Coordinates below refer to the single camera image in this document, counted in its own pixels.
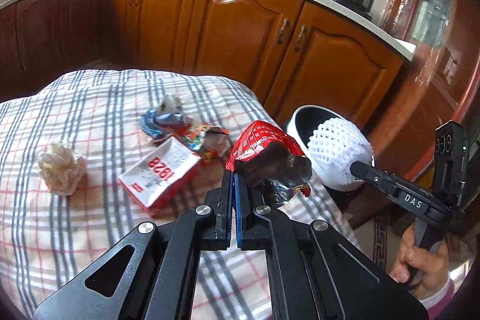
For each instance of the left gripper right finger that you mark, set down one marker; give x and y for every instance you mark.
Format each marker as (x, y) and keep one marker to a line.
(314, 272)

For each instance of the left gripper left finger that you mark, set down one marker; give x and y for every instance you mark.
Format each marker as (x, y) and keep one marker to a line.
(150, 273)

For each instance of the white red 1928 milk carton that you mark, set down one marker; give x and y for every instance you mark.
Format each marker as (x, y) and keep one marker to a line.
(156, 179)

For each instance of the white foam net sleeve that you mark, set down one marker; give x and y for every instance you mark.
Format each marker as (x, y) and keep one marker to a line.
(333, 147)

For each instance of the white tissue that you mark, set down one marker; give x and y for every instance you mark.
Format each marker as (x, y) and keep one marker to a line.
(61, 168)

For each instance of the orange snack bag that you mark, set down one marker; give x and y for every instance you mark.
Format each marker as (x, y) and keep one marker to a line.
(207, 140)

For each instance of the blue white wrapper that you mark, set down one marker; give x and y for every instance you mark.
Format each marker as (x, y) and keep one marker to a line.
(159, 123)

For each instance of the red silver snack bag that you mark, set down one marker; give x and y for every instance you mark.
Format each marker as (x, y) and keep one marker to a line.
(272, 162)

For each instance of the white round trash bin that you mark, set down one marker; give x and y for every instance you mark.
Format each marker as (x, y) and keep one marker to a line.
(304, 121)

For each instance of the wooden kitchen cabinets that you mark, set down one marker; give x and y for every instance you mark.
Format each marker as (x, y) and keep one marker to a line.
(288, 52)

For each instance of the right hand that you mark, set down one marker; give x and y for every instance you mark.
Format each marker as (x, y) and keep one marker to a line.
(434, 266)

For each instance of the plaid tablecloth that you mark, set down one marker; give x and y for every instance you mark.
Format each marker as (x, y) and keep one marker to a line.
(46, 240)

